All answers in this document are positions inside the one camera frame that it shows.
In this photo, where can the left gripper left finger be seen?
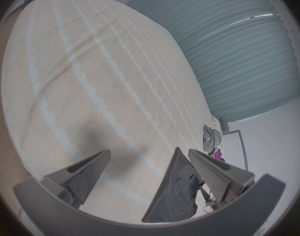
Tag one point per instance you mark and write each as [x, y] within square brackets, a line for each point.
[91, 176]

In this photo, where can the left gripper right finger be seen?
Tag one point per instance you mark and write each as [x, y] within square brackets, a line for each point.
[213, 176]

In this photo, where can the black T-shirt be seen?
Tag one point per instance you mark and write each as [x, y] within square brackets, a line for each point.
[174, 193]

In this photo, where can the bed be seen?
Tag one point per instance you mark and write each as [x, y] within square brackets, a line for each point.
[103, 82]

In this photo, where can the purple garment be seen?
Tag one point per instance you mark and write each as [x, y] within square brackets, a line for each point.
[220, 155]

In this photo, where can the black garment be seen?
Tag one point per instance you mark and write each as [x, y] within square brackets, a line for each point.
[211, 152]

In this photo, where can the grey garment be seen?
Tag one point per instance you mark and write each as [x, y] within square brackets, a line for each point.
[211, 138]

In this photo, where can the grey bedside table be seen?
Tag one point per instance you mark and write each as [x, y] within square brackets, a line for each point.
[224, 124]

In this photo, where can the white printed pillow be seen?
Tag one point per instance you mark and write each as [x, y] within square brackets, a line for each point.
[215, 122]

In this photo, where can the blue-green curtain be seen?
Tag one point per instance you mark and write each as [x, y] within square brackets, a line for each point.
[250, 70]
[201, 8]

